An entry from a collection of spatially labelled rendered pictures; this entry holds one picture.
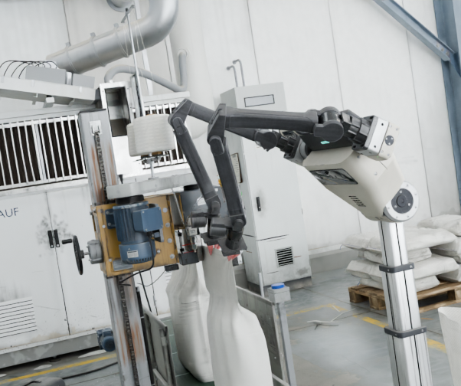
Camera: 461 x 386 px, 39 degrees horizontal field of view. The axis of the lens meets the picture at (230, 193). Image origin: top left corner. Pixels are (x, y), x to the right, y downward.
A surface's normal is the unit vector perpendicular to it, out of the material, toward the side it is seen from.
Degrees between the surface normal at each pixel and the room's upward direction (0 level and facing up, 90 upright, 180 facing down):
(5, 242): 90
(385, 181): 115
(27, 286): 88
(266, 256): 90
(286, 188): 90
